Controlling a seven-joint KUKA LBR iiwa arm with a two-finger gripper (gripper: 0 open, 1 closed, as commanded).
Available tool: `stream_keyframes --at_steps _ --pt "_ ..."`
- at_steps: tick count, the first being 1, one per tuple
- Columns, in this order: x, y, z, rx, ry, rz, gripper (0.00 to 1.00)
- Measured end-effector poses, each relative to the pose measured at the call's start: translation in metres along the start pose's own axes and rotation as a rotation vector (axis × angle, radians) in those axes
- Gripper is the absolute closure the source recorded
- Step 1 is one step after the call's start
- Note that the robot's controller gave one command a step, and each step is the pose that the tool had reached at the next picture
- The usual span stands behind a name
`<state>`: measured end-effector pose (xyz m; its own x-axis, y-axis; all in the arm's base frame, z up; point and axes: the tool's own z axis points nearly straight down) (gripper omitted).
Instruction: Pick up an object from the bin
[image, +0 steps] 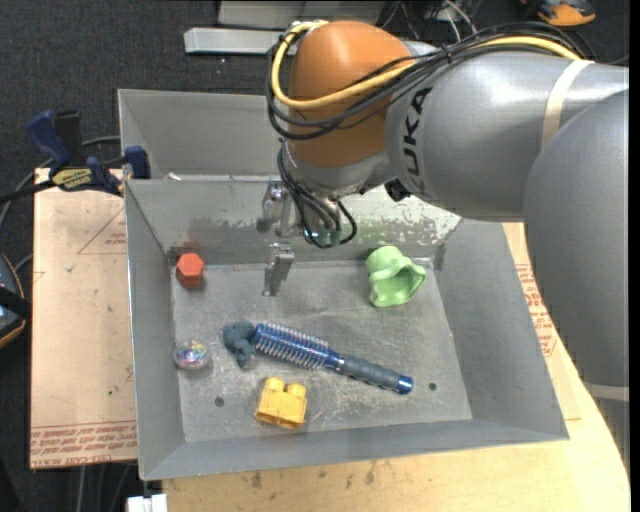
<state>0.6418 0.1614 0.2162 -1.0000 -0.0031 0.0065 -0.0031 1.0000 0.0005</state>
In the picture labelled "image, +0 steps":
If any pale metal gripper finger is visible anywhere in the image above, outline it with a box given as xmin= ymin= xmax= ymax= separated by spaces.
xmin=256 ymin=179 xmax=292 ymax=237
xmin=262 ymin=241 xmax=297 ymax=297

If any dark grey-blue soft toy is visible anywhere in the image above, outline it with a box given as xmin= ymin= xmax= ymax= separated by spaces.
xmin=221 ymin=320 xmax=258 ymax=371

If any blue round hair brush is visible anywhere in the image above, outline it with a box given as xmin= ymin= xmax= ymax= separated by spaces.
xmin=251 ymin=321 xmax=415 ymax=396

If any red hexagonal block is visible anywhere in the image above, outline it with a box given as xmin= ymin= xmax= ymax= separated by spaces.
xmin=175 ymin=252 xmax=207 ymax=290

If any light green soft cup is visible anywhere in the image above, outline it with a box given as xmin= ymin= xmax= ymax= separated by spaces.
xmin=364 ymin=244 xmax=428 ymax=309

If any shiny iridescent ball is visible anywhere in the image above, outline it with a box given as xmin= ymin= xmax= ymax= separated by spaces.
xmin=172 ymin=339 xmax=212 ymax=372

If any yellow toy brick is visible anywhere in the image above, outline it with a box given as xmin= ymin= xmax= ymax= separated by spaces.
xmin=254 ymin=376 xmax=309 ymax=430

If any grey metal bin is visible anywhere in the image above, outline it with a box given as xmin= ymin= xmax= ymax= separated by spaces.
xmin=117 ymin=88 xmax=570 ymax=482

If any brown cardboard board, red print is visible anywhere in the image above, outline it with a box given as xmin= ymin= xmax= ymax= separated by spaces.
xmin=29 ymin=167 xmax=584 ymax=471

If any black cylinder on white bracket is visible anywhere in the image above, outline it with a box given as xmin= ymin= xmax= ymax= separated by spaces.
xmin=383 ymin=178 xmax=417 ymax=203

